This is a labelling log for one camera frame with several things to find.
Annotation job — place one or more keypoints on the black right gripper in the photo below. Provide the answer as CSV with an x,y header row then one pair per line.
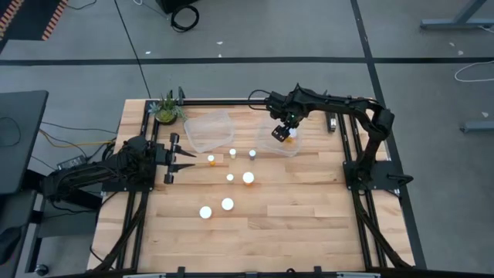
x,y
285,108

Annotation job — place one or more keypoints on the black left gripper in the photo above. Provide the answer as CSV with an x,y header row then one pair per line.
x,y
164,158

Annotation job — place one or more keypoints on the small orange pill bottle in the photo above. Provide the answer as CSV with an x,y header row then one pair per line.
x,y
211,158

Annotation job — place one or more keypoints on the small red pill bottle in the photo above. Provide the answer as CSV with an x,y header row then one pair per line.
x,y
252,153

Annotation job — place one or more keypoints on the small yellow pill bottle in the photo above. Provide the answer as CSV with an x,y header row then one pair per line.
x,y
232,152

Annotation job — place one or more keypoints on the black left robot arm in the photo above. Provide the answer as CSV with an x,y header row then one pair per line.
x,y
96,170

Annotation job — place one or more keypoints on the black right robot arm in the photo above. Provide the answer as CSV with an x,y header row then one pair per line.
x,y
347,103

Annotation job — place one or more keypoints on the clear plastic bin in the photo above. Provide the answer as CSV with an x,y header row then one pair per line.
x,y
208,135
266,144

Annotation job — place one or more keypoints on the small potted succulent plant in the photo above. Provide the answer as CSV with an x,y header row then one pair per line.
x,y
166,114

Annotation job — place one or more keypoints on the black power adapter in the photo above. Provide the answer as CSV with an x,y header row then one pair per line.
x,y
71,162

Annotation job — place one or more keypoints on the black equipment box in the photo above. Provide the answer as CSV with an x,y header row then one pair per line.
x,y
170,4

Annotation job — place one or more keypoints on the black desk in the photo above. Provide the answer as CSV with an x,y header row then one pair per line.
x,y
19,154

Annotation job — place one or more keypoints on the black caster wheel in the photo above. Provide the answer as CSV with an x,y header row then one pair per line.
x,y
41,269

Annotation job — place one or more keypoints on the grey desk foot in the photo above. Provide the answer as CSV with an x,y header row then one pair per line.
x,y
444,24
478,126

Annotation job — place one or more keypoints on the black mat orange striped edges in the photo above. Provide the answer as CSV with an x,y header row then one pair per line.
x,y
27,19

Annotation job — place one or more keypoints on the black table-level camera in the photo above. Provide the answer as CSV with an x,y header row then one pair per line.
x,y
331,123

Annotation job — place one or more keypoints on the black aluminium table frame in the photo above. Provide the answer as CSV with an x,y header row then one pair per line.
x,y
231,102

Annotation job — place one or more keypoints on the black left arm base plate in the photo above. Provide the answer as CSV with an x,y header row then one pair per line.
x,y
127,188

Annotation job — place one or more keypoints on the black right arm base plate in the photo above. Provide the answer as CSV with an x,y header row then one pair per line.
x,y
380,175

